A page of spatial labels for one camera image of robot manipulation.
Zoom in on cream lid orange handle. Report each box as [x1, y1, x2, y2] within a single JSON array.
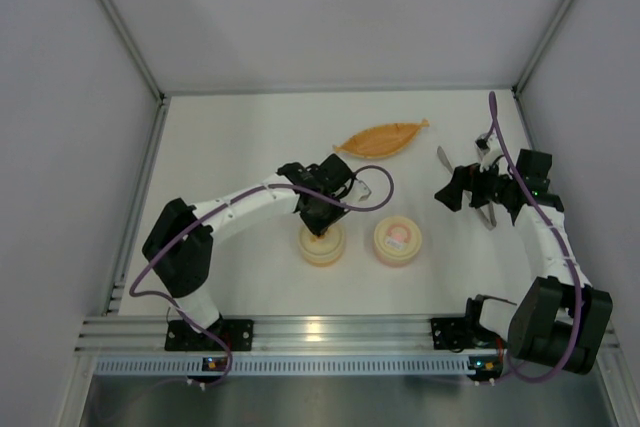
[[298, 223, 346, 258]]

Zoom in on orange lunch bowl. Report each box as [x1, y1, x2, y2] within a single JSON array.
[[300, 244, 346, 267]]

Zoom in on steel food tongs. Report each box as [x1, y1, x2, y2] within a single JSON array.
[[436, 146, 497, 231]]

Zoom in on cream lid pink handle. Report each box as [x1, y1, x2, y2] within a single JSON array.
[[373, 216, 422, 246]]

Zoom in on pink lunch bowl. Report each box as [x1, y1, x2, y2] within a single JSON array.
[[373, 243, 421, 268]]

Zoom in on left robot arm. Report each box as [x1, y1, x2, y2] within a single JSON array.
[[142, 154, 355, 332]]

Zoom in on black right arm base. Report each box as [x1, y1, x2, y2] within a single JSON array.
[[429, 317, 498, 353]]

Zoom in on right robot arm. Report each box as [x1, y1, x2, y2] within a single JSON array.
[[434, 148, 613, 375]]

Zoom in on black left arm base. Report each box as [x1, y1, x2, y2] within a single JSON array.
[[164, 319, 254, 352]]

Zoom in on woven fish-shaped basket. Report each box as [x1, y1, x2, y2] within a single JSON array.
[[332, 119, 430, 160]]

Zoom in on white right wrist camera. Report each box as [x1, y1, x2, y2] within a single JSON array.
[[475, 133, 503, 172]]

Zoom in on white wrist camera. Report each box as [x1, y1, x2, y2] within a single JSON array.
[[475, 133, 503, 172], [345, 179, 371, 204]]

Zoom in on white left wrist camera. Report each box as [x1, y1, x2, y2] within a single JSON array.
[[345, 179, 371, 204]]

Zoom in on aluminium front rail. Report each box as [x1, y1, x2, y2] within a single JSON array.
[[74, 314, 621, 353]]

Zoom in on perforated cable tray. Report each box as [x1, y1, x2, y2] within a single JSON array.
[[94, 354, 501, 377]]

